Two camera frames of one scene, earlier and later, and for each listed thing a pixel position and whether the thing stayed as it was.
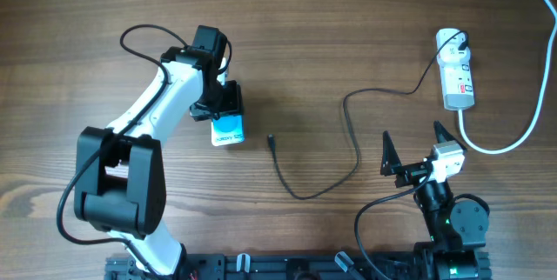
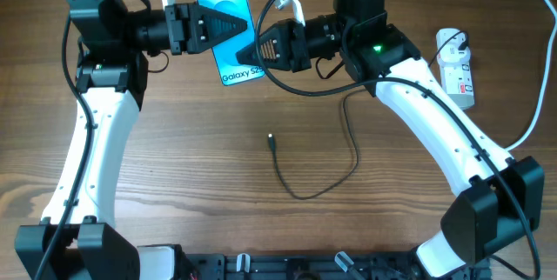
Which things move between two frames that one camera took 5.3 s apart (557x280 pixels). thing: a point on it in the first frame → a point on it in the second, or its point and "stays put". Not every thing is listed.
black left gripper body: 224,99 → 177,18
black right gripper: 392,162 → 293,54
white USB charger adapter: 452,53 stays put
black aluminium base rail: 359,266 stays put
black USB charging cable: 351,124 stays put
